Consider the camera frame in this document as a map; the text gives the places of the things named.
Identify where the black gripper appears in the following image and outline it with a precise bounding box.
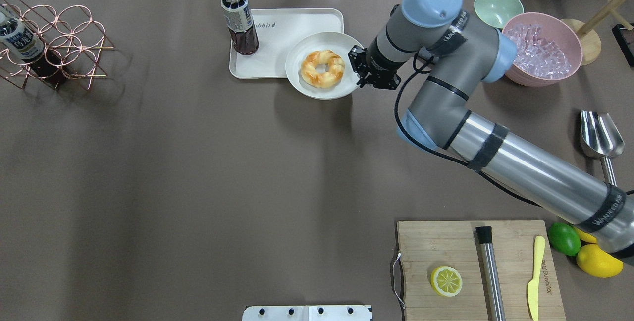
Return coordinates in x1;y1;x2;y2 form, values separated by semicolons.
347;44;403;89

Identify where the twisted glazed donut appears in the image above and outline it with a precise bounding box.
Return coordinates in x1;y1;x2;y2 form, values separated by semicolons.
300;50;346;89

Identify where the white round plate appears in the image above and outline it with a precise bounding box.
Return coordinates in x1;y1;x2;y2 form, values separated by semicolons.
285;32;363;100

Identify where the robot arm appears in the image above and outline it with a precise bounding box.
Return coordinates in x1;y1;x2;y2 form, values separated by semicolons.
348;0;634;265

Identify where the cream rabbit tray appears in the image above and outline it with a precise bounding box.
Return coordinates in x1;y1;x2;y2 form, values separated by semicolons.
229;8;344;79

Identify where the dark tea bottle on tray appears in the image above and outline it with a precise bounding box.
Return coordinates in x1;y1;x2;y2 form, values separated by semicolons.
220;0;260;55

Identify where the mint green bowl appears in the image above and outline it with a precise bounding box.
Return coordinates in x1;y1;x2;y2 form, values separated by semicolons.
474;0;525;29

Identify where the pink bowl of ice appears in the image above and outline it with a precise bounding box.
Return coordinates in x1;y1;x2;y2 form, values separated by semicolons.
501;12;582;87

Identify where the bamboo cutting board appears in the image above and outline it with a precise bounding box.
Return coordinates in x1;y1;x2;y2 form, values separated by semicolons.
398;221;546;321

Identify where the wooden mug tree stand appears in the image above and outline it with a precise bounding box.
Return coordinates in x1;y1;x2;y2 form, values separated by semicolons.
562;0;633;65

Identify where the lemon half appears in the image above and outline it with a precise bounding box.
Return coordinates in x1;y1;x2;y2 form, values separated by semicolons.
430;266;463;298

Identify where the steel ice scoop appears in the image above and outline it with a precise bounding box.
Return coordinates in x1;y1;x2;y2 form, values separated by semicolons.
580;109;625;186

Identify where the dark tablet on table edge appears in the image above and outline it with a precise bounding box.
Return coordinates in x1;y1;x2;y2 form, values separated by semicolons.
612;24;634;67

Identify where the steel muddler black tip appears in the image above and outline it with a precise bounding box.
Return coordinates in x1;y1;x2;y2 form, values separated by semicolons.
475;226;506;321

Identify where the green lime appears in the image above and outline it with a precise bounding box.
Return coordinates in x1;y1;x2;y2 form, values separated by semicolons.
546;222;581;256

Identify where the yellow plastic knife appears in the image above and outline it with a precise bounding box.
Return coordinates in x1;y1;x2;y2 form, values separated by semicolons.
526;235;546;321

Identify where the upper yellow lemon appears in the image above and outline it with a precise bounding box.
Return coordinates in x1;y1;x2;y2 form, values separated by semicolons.
573;226;598;244

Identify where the yellow lemon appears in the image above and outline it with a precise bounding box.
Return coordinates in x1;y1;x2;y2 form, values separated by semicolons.
573;226;598;244
577;244;624;278

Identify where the lower yellow lemon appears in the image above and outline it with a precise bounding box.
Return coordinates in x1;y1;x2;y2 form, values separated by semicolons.
577;244;624;278

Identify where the tea bottle in rack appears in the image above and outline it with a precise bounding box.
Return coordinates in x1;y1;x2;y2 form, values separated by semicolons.
0;8;66;88

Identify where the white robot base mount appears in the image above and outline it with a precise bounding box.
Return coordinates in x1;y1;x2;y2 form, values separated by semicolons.
242;305;373;321

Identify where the copper wire bottle rack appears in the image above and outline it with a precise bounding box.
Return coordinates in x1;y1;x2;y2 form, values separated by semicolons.
1;0;115;90

